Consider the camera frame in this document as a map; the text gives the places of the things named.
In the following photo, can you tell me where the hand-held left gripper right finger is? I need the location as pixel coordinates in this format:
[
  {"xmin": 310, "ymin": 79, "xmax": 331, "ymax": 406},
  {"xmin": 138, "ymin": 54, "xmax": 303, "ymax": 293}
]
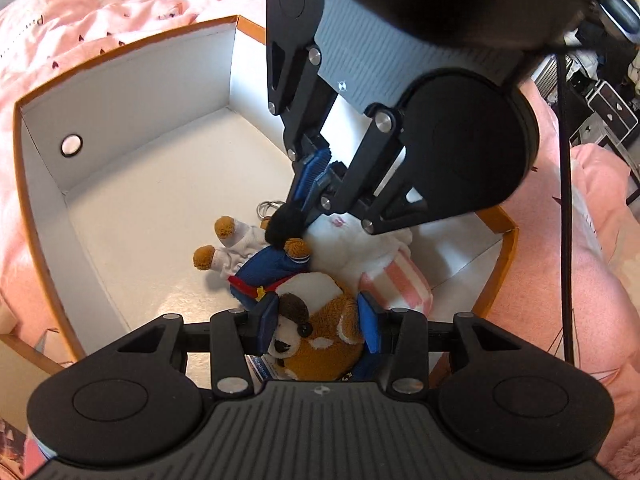
[{"xmin": 356, "ymin": 291, "xmax": 522, "ymax": 394}]

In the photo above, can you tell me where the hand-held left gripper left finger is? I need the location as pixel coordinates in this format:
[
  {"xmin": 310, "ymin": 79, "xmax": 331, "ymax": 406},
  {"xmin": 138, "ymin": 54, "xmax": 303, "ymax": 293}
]
[{"xmin": 119, "ymin": 292, "xmax": 282, "ymax": 396}]

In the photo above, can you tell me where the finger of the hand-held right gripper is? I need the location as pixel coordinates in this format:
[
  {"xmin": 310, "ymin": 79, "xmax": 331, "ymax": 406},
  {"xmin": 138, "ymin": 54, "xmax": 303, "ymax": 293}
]
[
  {"xmin": 304, "ymin": 101, "xmax": 432, "ymax": 236},
  {"xmin": 266, "ymin": 41, "xmax": 337, "ymax": 209}
]

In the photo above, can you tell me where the brown dog plush toy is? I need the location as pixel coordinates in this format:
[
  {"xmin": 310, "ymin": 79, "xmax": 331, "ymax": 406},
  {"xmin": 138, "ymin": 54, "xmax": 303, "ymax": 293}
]
[{"xmin": 192, "ymin": 215, "xmax": 369, "ymax": 383}]

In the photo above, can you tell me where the white plush toy black ear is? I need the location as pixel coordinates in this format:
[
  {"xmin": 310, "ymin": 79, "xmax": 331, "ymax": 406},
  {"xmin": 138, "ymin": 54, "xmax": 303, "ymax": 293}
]
[{"xmin": 262, "ymin": 200, "xmax": 434, "ymax": 318}]

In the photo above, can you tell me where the white cardboard box orange rim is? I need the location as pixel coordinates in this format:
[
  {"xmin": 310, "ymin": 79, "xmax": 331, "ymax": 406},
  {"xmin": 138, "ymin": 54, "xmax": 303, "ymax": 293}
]
[{"xmin": 12, "ymin": 15, "xmax": 521, "ymax": 378}]

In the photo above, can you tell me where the picture printed box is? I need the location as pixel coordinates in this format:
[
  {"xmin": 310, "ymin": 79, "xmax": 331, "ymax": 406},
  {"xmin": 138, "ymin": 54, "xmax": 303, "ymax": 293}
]
[{"xmin": 0, "ymin": 417, "xmax": 32, "ymax": 480}]

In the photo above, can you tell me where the small printed hang tag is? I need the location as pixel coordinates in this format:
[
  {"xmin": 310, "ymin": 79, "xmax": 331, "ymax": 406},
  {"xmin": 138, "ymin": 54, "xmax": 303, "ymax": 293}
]
[{"xmin": 246, "ymin": 355, "xmax": 275, "ymax": 383}]

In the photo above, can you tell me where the silver ribbed device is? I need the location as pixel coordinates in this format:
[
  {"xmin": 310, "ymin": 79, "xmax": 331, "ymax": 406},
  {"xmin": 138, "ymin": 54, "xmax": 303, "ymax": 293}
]
[{"xmin": 530, "ymin": 52, "xmax": 569, "ymax": 102}]

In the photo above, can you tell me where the dark patterned box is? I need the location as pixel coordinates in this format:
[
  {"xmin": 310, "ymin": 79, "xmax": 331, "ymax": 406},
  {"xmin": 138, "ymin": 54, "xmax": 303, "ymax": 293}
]
[{"xmin": 589, "ymin": 79, "xmax": 640, "ymax": 137}]

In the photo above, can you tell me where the pink printed blanket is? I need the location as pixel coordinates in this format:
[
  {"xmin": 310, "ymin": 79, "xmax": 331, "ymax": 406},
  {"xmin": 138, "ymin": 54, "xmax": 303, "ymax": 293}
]
[{"xmin": 0, "ymin": 0, "xmax": 640, "ymax": 480}]

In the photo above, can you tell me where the metal key ring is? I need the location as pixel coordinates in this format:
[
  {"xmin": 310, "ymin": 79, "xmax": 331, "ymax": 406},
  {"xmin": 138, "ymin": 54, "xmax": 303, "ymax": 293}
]
[{"xmin": 256, "ymin": 200, "xmax": 287, "ymax": 221}]

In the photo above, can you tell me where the black cable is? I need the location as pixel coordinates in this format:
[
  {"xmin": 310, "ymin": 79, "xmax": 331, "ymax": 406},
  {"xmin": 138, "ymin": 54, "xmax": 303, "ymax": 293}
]
[{"xmin": 552, "ymin": 42, "xmax": 577, "ymax": 364}]

